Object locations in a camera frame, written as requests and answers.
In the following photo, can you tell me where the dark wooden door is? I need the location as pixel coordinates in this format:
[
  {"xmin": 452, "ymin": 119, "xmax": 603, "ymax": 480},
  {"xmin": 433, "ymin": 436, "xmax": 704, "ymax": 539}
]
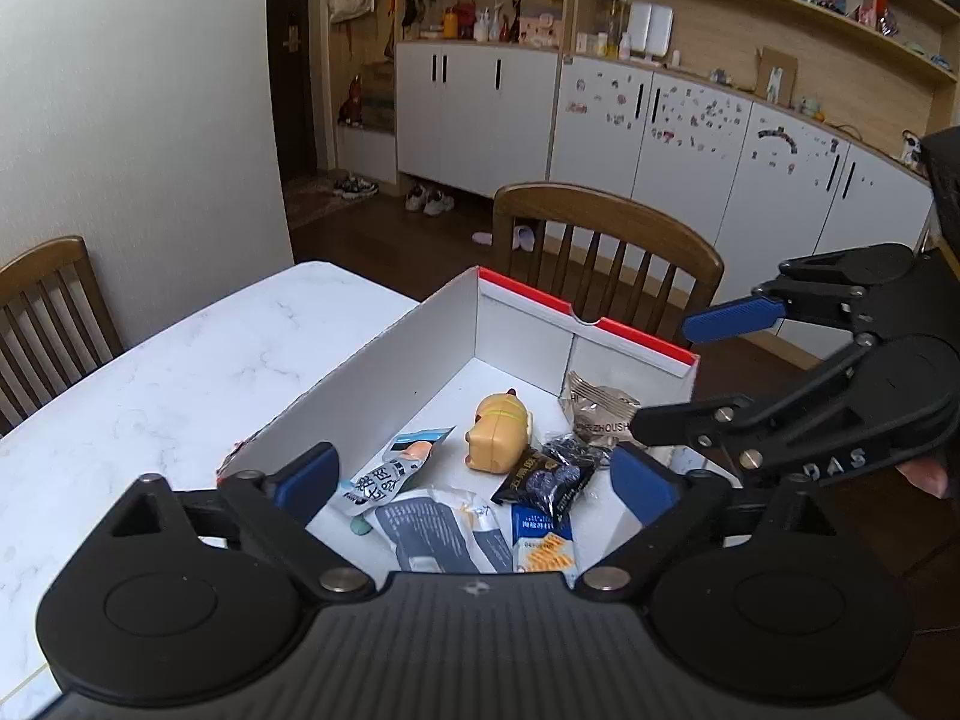
[{"xmin": 266, "ymin": 0, "xmax": 331, "ymax": 230}]

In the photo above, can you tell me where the white cupboard unit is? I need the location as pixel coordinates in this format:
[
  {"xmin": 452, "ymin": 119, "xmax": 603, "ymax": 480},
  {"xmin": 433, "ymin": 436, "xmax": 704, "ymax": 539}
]
[{"xmin": 319, "ymin": 0, "xmax": 960, "ymax": 361}]

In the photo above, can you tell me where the black snack packet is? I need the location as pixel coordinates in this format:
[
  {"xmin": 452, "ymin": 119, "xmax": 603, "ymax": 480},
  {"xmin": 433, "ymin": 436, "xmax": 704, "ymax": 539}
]
[{"xmin": 491, "ymin": 446, "xmax": 597, "ymax": 537}]

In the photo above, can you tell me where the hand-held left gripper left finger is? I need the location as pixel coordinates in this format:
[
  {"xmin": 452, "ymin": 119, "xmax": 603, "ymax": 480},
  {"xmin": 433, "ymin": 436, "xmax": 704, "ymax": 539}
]
[{"xmin": 109, "ymin": 441, "xmax": 376, "ymax": 605}]

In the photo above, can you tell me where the yellow squishy toy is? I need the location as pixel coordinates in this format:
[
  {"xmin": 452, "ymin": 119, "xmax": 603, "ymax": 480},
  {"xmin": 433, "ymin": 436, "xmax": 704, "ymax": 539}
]
[{"xmin": 465, "ymin": 388, "xmax": 535, "ymax": 475}]

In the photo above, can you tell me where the bronze foil snack packet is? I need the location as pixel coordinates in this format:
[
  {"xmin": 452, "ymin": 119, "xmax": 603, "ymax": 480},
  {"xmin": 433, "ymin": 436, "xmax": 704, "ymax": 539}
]
[{"xmin": 561, "ymin": 371, "xmax": 642, "ymax": 440}]

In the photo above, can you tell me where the red shoe box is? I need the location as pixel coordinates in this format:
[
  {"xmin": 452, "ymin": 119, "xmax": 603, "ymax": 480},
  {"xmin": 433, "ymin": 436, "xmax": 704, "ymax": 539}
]
[{"xmin": 216, "ymin": 265, "xmax": 702, "ymax": 578}]

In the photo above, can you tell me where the white marble desktop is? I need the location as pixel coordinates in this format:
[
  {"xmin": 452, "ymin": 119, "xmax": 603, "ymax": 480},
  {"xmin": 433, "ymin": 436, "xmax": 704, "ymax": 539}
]
[{"xmin": 0, "ymin": 261, "xmax": 706, "ymax": 720}]

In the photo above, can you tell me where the grey and white plastic bag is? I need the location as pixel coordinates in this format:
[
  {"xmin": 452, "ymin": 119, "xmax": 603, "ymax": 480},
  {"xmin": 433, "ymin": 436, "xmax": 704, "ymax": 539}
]
[{"xmin": 373, "ymin": 486, "xmax": 518, "ymax": 575}]

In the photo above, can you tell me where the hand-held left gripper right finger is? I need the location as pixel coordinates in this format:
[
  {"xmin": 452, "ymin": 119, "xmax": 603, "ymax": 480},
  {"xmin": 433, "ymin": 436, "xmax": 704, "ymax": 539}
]
[{"xmin": 574, "ymin": 441, "xmax": 845, "ymax": 605}]

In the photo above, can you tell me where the white box appliance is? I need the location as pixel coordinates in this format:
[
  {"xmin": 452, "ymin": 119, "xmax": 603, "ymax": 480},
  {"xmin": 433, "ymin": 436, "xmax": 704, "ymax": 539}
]
[{"xmin": 628, "ymin": 1, "xmax": 673, "ymax": 61}]

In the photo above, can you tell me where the person's right hand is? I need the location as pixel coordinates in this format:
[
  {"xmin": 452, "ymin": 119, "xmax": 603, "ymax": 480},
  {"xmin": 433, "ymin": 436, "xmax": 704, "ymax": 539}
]
[{"xmin": 896, "ymin": 454, "xmax": 953, "ymax": 500}]

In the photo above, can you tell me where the white sneakers pair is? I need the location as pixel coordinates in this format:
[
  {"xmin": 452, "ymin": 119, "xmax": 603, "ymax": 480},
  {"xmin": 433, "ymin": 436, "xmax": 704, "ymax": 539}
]
[{"xmin": 405, "ymin": 184, "xmax": 455, "ymax": 217}]

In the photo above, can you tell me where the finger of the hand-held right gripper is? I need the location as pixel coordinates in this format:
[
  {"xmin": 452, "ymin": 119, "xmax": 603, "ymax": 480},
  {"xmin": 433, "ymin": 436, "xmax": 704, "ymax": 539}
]
[
  {"xmin": 630, "ymin": 332, "xmax": 880, "ymax": 471},
  {"xmin": 681, "ymin": 242, "xmax": 922, "ymax": 344}
]

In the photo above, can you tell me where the brown wooden chair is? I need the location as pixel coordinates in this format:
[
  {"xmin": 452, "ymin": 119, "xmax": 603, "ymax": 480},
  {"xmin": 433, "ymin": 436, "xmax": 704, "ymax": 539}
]
[
  {"xmin": 0, "ymin": 236, "xmax": 125, "ymax": 436},
  {"xmin": 491, "ymin": 181, "xmax": 726, "ymax": 350}
]

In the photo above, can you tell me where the brown cardboard piece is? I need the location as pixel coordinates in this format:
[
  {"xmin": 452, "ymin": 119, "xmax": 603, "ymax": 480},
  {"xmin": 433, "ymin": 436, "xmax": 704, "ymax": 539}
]
[{"xmin": 754, "ymin": 47, "xmax": 800, "ymax": 103}]

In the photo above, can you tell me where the blue cracker packet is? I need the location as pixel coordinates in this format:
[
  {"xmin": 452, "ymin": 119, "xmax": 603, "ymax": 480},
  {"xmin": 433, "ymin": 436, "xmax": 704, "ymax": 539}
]
[{"xmin": 512, "ymin": 502, "xmax": 580, "ymax": 586}]

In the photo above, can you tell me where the red plush toy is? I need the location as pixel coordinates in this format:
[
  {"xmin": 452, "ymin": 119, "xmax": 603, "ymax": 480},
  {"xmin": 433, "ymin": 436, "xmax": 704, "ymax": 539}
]
[{"xmin": 337, "ymin": 75, "xmax": 368, "ymax": 125}]

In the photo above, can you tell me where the white snack packet orange picture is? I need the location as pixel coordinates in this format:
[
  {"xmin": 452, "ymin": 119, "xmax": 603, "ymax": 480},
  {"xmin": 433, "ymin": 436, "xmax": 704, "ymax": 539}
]
[{"xmin": 335, "ymin": 426, "xmax": 456, "ymax": 518}]

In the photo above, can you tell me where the clear packet of dark snack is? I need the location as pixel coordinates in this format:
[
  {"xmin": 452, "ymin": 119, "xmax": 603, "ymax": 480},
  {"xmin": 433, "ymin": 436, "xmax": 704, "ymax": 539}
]
[{"xmin": 541, "ymin": 431, "xmax": 612, "ymax": 470}]

